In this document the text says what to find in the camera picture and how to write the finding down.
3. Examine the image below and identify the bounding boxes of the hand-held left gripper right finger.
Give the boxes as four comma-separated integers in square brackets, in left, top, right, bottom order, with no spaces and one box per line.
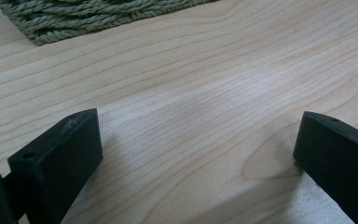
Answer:
[293,110,358,224]

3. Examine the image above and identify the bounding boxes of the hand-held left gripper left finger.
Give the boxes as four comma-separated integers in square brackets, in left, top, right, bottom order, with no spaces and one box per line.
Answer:
[7,108,103,224]

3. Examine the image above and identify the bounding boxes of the green woven basket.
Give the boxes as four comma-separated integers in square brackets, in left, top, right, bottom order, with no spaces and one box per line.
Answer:
[0,0,219,47]

